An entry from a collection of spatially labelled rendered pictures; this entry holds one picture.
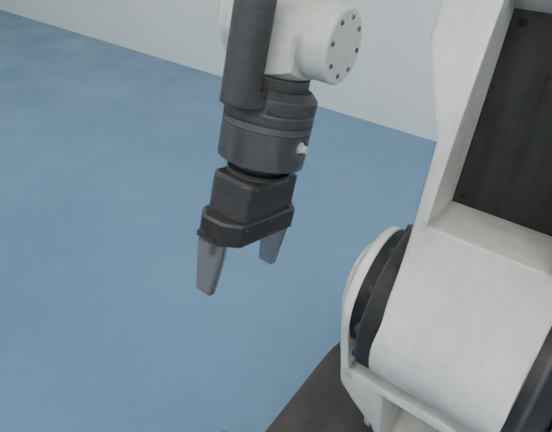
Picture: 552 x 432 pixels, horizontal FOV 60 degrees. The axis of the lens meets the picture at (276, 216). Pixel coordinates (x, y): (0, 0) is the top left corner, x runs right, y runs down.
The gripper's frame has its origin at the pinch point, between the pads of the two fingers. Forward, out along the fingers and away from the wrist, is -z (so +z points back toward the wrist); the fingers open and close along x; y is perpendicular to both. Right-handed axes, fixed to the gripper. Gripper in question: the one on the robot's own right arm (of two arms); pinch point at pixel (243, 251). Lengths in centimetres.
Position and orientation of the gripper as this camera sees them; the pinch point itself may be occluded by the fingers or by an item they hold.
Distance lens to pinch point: 52.6
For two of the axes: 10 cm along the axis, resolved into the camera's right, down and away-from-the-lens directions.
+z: 1.9, -8.9, -4.0
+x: -5.8, 2.2, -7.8
